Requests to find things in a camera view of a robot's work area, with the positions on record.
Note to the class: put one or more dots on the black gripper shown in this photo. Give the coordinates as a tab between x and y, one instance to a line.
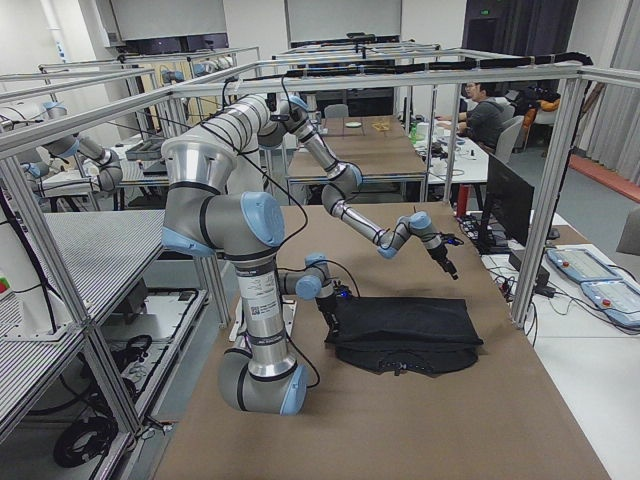
328	307
439	255

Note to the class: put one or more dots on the black printed t-shirt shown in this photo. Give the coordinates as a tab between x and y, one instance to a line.
429	336

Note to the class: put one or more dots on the power strip with plugs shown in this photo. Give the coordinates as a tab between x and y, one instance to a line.
470	226

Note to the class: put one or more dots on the black Huawei monitor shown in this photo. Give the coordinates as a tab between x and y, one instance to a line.
507	209

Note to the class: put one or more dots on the teach pendant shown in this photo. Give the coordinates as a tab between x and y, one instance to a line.
580	265

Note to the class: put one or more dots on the striped workbench table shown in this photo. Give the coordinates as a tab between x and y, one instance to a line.
58	288

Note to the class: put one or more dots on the aluminium frame post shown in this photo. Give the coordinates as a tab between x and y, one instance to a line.
551	184

